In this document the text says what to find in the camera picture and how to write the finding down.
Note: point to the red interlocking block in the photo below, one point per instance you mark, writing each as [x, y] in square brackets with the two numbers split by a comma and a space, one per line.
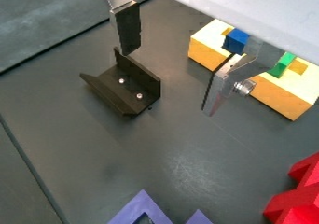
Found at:
[296, 206]

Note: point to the yellow slotted board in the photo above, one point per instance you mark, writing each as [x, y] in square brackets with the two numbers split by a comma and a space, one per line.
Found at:
[289, 94]

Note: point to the blue rectangular bar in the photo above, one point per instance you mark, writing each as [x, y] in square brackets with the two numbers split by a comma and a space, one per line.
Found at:
[235, 41]

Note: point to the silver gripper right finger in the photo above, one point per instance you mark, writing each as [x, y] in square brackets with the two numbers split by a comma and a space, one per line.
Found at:
[232, 77]

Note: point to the green rectangular bar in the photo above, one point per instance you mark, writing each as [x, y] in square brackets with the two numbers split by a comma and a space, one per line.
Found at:
[281, 65]

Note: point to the black angle bracket fixture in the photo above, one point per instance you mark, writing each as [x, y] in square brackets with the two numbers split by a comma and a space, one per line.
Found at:
[127, 86]

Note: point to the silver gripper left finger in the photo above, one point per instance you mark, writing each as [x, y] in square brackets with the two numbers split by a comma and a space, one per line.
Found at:
[124, 15]

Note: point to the purple interlocking block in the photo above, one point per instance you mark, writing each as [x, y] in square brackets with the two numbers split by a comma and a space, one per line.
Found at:
[143, 206]

